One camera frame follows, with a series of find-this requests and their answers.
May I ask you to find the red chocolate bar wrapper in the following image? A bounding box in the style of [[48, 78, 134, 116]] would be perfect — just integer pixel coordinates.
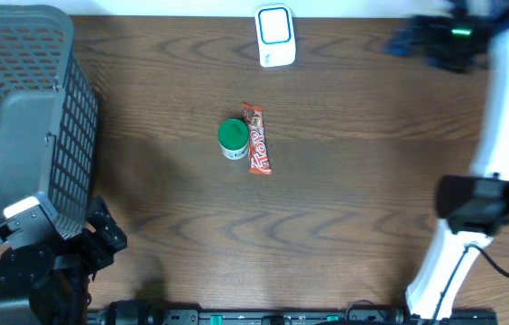
[[242, 103, 273, 175]]

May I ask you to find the grey plastic basket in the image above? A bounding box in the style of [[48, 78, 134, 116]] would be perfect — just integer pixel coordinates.
[[0, 5, 99, 238]]

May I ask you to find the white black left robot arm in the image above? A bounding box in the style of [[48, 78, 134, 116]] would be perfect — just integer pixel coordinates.
[[0, 192, 127, 324]]

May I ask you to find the green lid white jar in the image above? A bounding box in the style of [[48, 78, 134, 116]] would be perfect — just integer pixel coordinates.
[[218, 119, 249, 160]]

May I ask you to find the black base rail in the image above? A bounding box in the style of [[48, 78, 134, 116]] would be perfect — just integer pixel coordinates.
[[86, 300, 498, 325]]

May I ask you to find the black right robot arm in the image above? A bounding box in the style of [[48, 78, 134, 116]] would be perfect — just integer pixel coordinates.
[[384, 1, 509, 324]]

